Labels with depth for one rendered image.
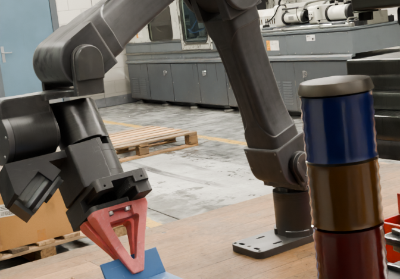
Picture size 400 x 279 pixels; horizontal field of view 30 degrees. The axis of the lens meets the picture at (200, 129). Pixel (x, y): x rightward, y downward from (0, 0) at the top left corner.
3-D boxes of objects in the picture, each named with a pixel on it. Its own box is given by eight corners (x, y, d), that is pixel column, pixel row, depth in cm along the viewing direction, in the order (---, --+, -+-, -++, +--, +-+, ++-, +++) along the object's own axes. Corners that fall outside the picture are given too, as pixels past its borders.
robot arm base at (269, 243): (359, 173, 112) (327, 168, 118) (253, 204, 101) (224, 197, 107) (363, 224, 113) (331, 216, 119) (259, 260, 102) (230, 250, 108)
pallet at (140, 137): (151, 137, 824) (150, 125, 822) (199, 145, 739) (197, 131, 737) (49, 159, 764) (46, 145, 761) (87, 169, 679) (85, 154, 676)
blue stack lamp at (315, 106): (342, 146, 42) (337, 87, 41) (394, 151, 39) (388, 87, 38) (290, 159, 40) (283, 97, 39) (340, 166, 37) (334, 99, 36)
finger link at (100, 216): (118, 276, 77) (86, 194, 80) (95, 294, 83) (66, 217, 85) (172, 257, 81) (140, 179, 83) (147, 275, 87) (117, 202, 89)
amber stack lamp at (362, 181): (347, 206, 42) (342, 149, 42) (399, 217, 39) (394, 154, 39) (296, 223, 40) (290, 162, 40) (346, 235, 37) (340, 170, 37)
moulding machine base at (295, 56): (130, 103, 1222) (122, 44, 1207) (184, 94, 1270) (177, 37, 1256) (358, 125, 744) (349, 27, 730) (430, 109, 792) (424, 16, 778)
